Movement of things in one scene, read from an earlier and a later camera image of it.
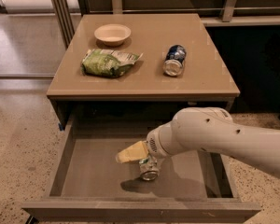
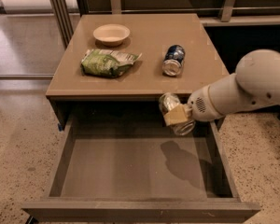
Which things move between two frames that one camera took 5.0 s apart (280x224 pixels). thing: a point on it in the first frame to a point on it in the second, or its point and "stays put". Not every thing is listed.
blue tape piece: [61, 127] stays put
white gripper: [154, 144] to [200, 106]
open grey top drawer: [91, 185] stays put
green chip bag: [102, 63] stays put
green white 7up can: [148, 169] to [168, 102]
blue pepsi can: [174, 61] stays put
